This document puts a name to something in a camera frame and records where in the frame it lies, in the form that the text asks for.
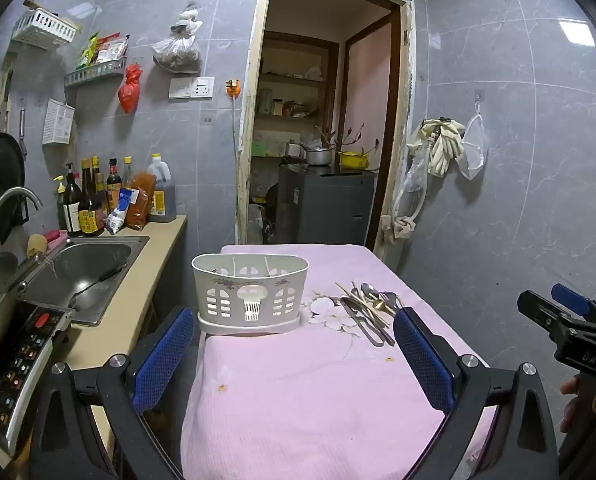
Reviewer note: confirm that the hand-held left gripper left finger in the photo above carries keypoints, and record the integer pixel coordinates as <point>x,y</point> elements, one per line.
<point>160,360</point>

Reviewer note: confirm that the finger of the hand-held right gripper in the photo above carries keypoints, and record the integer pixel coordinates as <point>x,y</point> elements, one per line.
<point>570,299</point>
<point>542,310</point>

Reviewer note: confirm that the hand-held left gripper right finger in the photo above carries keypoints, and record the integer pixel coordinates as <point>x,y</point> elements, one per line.
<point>425,360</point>

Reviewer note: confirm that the wooden chopstick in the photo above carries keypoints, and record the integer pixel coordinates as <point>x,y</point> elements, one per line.
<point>366,316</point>
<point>377,321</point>
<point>372,300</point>

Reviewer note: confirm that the gold metal spoon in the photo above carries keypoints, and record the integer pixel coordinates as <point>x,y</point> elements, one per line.
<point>377,304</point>

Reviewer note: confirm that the white plastic utensil holder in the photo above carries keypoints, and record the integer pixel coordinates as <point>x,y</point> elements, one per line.
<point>213,272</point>

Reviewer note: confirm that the person's right hand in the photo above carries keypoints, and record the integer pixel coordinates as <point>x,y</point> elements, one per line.
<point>571,402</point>

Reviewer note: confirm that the beige kitchen counter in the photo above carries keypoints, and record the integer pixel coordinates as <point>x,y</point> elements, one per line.
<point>128,300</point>

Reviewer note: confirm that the black ladle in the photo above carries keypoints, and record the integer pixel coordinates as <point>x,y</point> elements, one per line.
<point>100,280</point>

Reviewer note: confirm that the steel sink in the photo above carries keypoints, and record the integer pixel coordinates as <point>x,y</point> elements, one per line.
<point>88,265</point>

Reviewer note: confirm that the pink floral tablecloth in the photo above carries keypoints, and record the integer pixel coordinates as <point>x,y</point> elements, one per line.
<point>303,400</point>

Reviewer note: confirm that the black induction cooker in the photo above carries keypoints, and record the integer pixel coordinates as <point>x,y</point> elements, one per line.
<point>23,360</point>

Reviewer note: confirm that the pink soap dish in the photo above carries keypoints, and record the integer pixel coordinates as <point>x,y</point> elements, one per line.
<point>57,237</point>

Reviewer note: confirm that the large soy sauce bottle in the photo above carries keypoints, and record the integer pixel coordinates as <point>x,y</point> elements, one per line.
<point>90,215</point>

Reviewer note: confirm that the orange spice packet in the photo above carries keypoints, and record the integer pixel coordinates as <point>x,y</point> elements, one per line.
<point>140,200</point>

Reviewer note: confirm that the large oil jug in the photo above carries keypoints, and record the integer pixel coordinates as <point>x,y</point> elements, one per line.
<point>162,195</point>

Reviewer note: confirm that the yellow sponge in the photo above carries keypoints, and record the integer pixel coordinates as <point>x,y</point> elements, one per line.
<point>37,245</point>

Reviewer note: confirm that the clear plastic bag on hook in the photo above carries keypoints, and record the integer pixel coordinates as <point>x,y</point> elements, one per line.
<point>472,150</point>

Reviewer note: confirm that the dark pump bottle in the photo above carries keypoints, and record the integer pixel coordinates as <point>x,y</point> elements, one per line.
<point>72,205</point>

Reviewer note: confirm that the dark bottle with red label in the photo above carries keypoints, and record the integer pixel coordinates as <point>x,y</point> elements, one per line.
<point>113,185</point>

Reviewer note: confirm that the dark bottle with yellow cap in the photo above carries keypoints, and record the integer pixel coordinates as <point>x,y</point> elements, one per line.
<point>99,185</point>

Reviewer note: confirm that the grey cabinet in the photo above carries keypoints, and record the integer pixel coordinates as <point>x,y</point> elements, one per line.
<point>323,205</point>

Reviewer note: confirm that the clear bottle with yellow cap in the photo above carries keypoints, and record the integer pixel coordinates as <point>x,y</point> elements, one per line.
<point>128,172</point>

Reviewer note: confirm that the beige gloves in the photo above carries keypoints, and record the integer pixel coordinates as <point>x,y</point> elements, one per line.
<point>445,145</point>

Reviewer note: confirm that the yellow bowl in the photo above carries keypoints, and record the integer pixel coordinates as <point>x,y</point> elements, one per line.
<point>354,161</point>

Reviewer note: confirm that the steel faucet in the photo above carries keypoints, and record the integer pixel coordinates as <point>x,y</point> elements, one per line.
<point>8,197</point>

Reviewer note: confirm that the small aluminium pot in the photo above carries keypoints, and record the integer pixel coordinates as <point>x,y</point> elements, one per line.
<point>319,156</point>

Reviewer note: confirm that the green box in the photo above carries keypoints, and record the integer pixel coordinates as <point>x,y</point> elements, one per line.
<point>259,149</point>

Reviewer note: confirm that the dried twigs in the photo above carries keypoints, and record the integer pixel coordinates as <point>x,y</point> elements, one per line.
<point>350,135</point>

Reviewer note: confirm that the black frying pan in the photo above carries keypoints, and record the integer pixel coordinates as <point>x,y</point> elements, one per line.
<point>0,175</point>

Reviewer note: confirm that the white hanging plastic holder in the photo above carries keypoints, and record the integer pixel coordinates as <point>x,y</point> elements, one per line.
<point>58,122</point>

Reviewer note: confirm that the metal peeler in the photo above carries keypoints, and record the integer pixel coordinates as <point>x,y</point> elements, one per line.
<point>23,130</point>

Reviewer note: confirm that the red plastic bag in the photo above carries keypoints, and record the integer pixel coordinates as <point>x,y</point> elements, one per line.
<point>129,90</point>

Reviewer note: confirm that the white jar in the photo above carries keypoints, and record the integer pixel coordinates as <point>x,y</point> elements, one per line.
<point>278,107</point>

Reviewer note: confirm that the green jar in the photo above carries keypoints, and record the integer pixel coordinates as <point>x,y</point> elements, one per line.
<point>265,101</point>

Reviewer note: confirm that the orange plug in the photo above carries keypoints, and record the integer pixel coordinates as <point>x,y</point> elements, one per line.
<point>233,87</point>

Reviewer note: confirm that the wooden spatula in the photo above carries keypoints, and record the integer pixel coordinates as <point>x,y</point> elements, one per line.
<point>2,100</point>

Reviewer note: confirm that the wooden shelf unit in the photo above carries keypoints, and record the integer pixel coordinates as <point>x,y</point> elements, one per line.
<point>298,80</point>

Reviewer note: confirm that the grey hanging plastic bag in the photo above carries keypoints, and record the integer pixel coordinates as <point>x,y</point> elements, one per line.
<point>178,50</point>

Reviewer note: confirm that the bunch of seasoning packets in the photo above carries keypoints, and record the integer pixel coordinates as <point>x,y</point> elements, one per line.
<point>105,50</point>

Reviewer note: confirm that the wooden rolling pin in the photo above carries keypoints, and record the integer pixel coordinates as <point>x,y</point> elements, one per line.
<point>53,14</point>

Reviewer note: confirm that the worn door frame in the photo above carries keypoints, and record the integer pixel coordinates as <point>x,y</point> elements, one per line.
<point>252,110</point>

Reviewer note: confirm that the white wall socket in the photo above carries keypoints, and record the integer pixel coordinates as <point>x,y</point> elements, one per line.
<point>192,87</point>

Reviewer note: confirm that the grey wall rack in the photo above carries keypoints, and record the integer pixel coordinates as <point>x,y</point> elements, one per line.
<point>95,74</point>

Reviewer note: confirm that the white wall basket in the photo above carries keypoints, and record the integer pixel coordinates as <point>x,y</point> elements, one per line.
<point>43,30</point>

